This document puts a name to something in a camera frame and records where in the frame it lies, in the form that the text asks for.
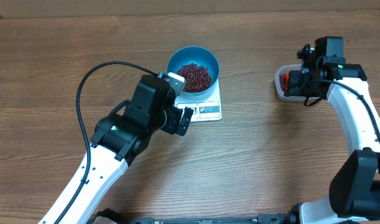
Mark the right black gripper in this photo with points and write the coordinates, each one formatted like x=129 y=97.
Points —
x=293 y=89

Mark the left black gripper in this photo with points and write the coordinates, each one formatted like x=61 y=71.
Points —
x=173 y=127

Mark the red measuring scoop blue handle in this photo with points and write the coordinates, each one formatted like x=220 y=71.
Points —
x=286 y=82

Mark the red beans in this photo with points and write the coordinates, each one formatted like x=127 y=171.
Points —
x=197 y=77

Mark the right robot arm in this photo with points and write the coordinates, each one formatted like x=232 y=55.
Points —
x=354 y=192

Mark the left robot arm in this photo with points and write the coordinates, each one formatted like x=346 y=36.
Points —
x=118 y=139

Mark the white digital kitchen scale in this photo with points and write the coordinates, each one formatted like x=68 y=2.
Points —
x=206 y=106

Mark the blue metal bowl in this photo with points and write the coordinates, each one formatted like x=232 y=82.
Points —
x=198 y=55

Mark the clear plastic bean container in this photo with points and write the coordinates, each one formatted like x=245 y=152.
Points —
x=285 y=71

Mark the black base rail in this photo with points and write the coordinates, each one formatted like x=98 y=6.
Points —
x=108 y=216

